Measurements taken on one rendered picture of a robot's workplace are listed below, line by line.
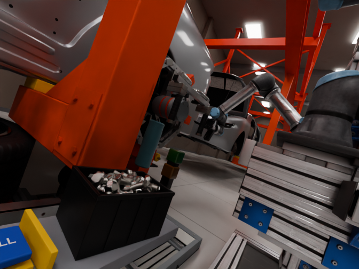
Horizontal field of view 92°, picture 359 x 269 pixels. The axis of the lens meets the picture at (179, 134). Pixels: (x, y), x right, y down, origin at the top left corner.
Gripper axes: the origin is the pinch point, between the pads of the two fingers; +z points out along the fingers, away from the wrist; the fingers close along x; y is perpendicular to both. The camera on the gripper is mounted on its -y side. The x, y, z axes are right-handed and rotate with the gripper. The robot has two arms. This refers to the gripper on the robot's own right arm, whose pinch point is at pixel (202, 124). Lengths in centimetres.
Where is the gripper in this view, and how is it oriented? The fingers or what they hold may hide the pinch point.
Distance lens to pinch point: 114.9
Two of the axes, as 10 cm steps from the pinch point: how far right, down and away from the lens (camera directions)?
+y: 3.4, -9.4, 0.1
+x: 8.0, 2.8, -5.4
